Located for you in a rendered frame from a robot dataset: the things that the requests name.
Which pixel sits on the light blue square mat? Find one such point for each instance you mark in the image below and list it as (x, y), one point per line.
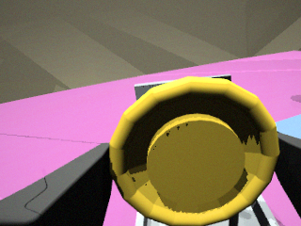
(291, 126)

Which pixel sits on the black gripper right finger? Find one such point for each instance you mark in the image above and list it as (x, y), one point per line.
(288, 168)

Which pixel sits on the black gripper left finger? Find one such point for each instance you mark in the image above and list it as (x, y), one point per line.
(77, 194)

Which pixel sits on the yellow plate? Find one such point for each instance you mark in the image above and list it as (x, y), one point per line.
(194, 152)

